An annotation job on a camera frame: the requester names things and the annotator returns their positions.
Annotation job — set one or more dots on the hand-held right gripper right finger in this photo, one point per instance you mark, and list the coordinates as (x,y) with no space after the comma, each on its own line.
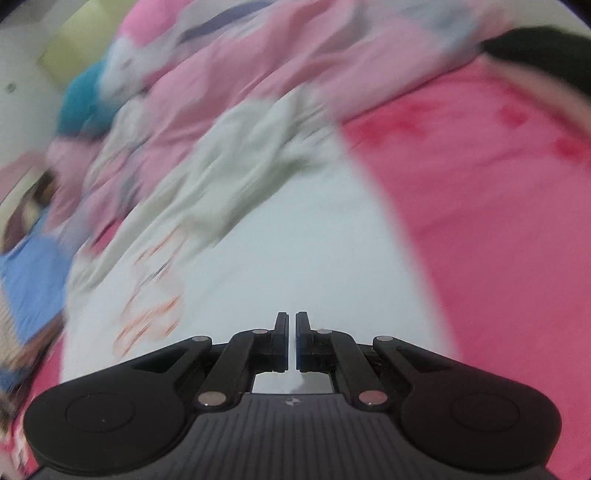
(301,344)

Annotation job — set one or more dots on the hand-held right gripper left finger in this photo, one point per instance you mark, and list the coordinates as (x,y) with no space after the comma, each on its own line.
(282,344)

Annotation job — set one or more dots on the white sweatshirt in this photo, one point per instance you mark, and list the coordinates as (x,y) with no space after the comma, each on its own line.
(300,240)

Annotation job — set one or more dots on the pink floral bed blanket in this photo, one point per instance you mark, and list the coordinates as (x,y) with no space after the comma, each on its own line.
(498,207)

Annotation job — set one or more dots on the blue folded cloth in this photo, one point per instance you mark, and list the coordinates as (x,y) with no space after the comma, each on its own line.
(32,277)

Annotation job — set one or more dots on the pink printed duvet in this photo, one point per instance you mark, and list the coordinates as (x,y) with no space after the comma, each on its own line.
(277,60)

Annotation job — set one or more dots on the teal plush toy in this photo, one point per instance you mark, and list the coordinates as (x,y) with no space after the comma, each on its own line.
(85,101)

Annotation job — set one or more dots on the pale yellow cabinet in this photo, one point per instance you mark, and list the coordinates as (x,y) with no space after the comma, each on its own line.
(83,41)

